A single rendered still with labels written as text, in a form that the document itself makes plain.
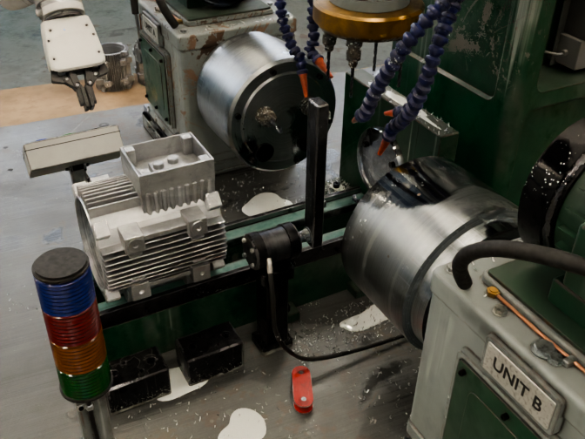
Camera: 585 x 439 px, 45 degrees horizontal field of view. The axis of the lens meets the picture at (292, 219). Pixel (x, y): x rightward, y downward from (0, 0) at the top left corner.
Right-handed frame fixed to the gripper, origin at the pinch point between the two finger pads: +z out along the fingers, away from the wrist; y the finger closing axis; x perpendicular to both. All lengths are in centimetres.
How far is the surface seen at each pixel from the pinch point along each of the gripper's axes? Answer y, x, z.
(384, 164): 46, -19, 28
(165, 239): 0.9, -25.4, 30.4
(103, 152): -0.6, -3.5, 11.2
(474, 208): 36, -55, 39
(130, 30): 100, 330, -127
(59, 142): -7.5, -3.5, 7.7
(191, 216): 5.2, -27.8, 28.3
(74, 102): 34, 223, -58
